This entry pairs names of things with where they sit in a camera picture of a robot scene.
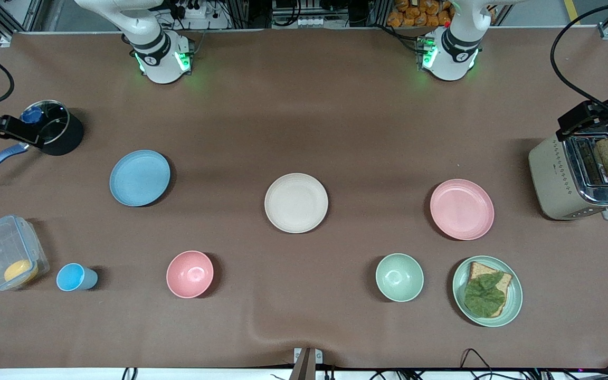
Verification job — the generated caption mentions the blue plate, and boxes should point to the blue plate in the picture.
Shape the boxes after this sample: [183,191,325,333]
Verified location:
[109,150,171,207]

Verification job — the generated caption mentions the pink plate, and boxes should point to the pink plate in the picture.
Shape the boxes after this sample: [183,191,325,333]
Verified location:
[430,179,495,241]

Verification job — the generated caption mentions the glass lid with blue knob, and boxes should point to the glass lid with blue knob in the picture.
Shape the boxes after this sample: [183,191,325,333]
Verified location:
[21,100,70,145]

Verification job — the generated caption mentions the beige chrome toaster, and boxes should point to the beige chrome toaster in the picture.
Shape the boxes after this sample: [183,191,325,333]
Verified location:
[528,132,608,221]

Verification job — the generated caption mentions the yellow round food item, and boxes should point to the yellow round food item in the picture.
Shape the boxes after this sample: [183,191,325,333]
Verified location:
[4,259,39,284]

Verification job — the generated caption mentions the blue cup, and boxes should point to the blue cup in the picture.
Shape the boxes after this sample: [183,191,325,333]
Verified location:
[56,263,99,292]

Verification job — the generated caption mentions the toast bread slice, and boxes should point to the toast bread slice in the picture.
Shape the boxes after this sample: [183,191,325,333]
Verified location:
[467,261,513,317]

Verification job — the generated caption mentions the green plate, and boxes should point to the green plate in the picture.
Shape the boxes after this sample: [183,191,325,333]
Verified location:
[452,255,523,328]

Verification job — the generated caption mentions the orange snack packets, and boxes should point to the orange snack packets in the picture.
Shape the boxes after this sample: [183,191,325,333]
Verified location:
[387,0,453,28]

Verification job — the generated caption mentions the green lettuce leaf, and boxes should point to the green lettuce leaf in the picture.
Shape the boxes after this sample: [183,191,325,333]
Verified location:
[464,272,506,318]

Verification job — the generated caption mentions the white power strip with plugs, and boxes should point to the white power strip with plugs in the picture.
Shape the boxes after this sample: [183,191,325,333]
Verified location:
[173,0,216,20]

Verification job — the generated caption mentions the pink bowl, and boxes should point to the pink bowl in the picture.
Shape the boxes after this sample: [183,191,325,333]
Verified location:
[166,250,214,299]

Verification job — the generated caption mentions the green bowl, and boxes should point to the green bowl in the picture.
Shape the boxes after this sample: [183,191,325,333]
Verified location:
[376,253,424,302]

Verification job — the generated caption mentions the brown table mat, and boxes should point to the brown table mat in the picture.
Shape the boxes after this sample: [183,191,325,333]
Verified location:
[0,26,608,370]

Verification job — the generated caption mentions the beige plate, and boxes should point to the beige plate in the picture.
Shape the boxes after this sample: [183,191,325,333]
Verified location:
[264,173,329,234]

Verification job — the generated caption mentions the black pot with blue handle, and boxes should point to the black pot with blue handle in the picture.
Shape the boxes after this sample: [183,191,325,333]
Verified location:
[0,100,84,182]

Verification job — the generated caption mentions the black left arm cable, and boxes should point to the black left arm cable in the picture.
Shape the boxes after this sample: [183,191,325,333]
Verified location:
[549,0,608,114]

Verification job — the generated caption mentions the black cable loop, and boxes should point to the black cable loop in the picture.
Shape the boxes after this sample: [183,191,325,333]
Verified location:
[459,348,496,380]

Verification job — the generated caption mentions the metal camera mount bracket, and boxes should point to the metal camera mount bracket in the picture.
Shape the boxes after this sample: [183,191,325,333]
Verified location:
[292,347,324,380]

